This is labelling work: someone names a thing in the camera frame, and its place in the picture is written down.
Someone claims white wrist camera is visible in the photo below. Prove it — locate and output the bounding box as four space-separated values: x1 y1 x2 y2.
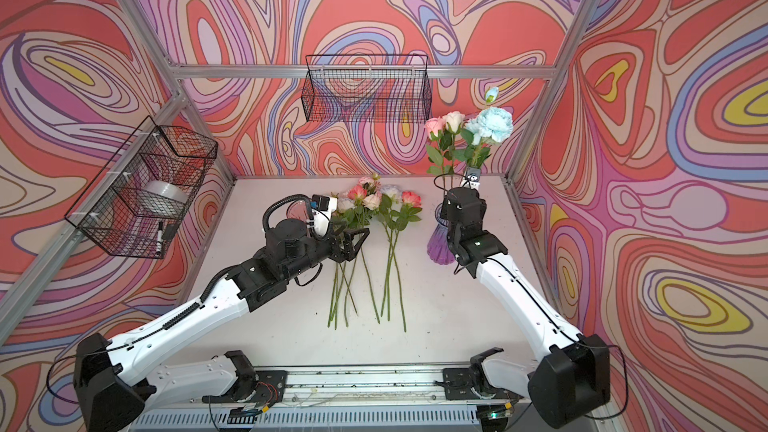
461 166 482 190
310 194 338 239

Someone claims purple blue glass vase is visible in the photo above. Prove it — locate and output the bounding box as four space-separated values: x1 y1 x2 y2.
427 172 463 266

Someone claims light blue flower stem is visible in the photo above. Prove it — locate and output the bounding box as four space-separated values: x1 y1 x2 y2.
457 86 514 169

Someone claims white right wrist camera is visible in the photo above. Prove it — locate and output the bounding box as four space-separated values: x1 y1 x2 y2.
461 166 482 190

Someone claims pale pink rose bunch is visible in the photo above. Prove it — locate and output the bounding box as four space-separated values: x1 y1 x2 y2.
327 176 381 328

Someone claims black wire basket back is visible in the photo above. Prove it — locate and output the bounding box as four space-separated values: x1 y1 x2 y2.
301 53 432 124

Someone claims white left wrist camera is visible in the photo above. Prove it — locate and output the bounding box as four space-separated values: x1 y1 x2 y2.
310 194 338 239

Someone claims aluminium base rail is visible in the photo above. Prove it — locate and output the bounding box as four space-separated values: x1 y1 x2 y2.
179 361 613 430

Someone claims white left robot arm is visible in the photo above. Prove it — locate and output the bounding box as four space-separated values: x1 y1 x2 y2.
73 194 370 431

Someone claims silver tape roll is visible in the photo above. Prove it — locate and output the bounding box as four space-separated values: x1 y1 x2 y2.
143 180 189 203

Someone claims red pink rose stem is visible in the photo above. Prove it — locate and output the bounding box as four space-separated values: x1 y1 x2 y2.
379 191 422 332

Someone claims light pink rose stem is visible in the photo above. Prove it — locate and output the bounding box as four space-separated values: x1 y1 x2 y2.
425 117 456 190

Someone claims white cream rose stem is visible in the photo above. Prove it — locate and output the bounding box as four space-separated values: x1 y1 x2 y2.
443 111 465 172

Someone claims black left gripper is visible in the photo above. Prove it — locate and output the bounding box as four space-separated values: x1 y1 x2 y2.
278 220 369 285

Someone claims black wire basket left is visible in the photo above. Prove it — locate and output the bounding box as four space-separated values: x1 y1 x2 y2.
64 117 218 260

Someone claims black wire basket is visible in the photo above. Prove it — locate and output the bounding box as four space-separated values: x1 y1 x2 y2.
301 53 432 124
64 117 218 260

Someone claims red rimmed glass vase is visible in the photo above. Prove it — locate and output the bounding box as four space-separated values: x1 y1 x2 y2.
286 199 314 223

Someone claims black marker pen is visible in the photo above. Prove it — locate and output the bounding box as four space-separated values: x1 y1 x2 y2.
155 221 164 258

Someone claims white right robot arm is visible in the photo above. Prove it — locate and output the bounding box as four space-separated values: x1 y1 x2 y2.
441 187 611 428

